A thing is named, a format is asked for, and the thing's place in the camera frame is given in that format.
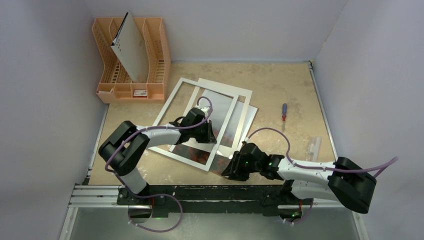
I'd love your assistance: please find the blue handled screwdriver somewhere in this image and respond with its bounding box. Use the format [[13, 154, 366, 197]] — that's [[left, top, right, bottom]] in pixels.
[[281, 103, 287, 132]]

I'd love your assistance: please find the small red white box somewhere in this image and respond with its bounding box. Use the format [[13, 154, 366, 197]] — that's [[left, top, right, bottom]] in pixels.
[[133, 89, 148, 98]]

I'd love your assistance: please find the white mat board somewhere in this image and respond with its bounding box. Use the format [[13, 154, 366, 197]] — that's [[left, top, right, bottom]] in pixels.
[[184, 78, 257, 156]]

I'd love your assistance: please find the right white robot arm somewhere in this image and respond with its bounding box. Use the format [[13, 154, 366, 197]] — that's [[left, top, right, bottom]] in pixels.
[[221, 143, 377, 214]]

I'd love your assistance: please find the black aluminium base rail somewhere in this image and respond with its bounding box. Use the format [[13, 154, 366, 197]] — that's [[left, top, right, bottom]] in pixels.
[[67, 183, 362, 220]]

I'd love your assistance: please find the clear plastic screwdriver packaging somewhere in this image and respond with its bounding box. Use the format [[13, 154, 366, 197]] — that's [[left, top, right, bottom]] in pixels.
[[309, 136, 322, 162]]

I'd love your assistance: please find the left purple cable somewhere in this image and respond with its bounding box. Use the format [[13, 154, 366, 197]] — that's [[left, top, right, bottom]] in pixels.
[[104, 96, 214, 200]]

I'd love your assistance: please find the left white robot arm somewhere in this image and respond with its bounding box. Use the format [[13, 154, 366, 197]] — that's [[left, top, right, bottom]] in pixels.
[[98, 106, 217, 205]]

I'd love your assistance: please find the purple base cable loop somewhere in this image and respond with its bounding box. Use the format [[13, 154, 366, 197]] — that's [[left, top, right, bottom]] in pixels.
[[128, 192, 186, 233]]

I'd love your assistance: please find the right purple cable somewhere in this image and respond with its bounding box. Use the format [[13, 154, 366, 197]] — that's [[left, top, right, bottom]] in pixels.
[[246, 127, 399, 178]]

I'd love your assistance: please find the orange plastic file organizer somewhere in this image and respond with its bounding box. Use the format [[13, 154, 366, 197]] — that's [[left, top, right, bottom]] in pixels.
[[92, 13, 171, 104]]

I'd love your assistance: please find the white picture frame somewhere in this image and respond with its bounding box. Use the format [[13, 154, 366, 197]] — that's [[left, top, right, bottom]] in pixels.
[[147, 77, 240, 172]]

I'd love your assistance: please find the white board in organizer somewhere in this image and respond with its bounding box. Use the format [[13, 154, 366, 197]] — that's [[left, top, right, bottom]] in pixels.
[[111, 12, 150, 83]]

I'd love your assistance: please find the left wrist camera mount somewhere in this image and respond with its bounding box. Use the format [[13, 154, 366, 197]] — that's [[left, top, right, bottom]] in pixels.
[[195, 105, 213, 116]]

